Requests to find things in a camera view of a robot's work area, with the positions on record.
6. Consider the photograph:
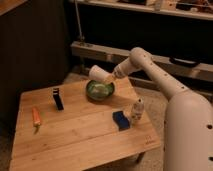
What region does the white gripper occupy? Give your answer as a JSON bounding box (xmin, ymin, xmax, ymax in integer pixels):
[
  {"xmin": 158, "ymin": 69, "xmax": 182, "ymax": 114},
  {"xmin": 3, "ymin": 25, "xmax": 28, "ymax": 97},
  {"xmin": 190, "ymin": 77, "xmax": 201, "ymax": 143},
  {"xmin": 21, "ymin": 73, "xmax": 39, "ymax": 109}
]
[{"xmin": 104, "ymin": 65, "xmax": 126, "ymax": 84}]

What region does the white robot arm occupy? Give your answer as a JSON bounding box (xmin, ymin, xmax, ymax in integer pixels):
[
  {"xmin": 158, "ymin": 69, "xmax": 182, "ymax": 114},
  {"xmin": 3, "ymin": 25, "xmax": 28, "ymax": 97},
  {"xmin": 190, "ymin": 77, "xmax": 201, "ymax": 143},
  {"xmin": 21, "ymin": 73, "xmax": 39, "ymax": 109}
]
[{"xmin": 107, "ymin": 47, "xmax": 213, "ymax": 171}]

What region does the green ceramic bowl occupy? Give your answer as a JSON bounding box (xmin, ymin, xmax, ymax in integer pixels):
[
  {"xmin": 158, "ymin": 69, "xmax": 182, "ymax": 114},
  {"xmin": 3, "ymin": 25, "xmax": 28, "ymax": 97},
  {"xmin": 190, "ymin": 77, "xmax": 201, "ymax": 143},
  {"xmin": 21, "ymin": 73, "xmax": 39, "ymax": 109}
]
[{"xmin": 86, "ymin": 80, "xmax": 115, "ymax": 101}]

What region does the wooden shelf beam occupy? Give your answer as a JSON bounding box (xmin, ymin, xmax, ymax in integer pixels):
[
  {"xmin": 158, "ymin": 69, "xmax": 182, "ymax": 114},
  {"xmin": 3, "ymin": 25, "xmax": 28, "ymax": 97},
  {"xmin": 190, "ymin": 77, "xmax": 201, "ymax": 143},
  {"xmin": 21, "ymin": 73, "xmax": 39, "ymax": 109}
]
[{"xmin": 70, "ymin": 41, "xmax": 213, "ymax": 82}]

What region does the blue sponge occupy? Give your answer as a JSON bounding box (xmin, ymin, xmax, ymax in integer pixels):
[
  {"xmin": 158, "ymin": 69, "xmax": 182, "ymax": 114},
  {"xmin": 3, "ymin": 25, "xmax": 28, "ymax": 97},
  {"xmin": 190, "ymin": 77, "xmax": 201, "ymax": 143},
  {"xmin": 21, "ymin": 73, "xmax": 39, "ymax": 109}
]
[{"xmin": 113, "ymin": 111, "xmax": 130, "ymax": 131}]

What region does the metal pole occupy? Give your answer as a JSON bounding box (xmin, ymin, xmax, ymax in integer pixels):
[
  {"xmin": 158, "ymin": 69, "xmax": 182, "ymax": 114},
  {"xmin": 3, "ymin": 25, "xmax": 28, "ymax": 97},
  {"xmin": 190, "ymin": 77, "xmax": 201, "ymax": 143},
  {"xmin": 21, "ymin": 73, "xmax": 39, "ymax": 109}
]
[{"xmin": 74, "ymin": 0, "xmax": 85, "ymax": 45}]

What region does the black rectangular block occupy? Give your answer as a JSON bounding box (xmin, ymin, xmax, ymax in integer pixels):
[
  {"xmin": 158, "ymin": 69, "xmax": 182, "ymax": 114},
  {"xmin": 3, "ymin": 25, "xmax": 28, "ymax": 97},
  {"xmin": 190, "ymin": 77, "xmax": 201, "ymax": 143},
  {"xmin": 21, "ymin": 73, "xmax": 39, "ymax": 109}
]
[{"xmin": 53, "ymin": 88, "xmax": 64, "ymax": 110}]

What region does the wooden table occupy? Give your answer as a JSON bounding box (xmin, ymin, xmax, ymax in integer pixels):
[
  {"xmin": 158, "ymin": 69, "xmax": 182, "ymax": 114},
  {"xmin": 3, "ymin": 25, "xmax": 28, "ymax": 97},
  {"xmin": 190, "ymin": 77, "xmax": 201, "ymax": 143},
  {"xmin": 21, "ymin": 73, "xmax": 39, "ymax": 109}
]
[{"xmin": 10, "ymin": 78, "xmax": 161, "ymax": 171}]

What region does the orange carrot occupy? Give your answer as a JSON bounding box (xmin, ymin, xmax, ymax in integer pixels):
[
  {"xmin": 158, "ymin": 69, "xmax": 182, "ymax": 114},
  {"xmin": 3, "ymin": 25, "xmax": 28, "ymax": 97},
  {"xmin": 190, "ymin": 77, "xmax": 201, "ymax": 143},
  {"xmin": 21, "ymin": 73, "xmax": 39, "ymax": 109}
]
[{"xmin": 32, "ymin": 107, "xmax": 41, "ymax": 127}]

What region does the black handle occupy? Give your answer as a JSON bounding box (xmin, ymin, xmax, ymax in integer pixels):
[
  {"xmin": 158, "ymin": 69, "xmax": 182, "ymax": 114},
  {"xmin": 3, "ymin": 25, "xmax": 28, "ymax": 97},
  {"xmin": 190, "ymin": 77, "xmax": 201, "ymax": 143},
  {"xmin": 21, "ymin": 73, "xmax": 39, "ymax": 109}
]
[{"xmin": 169, "ymin": 57, "xmax": 200, "ymax": 68}]

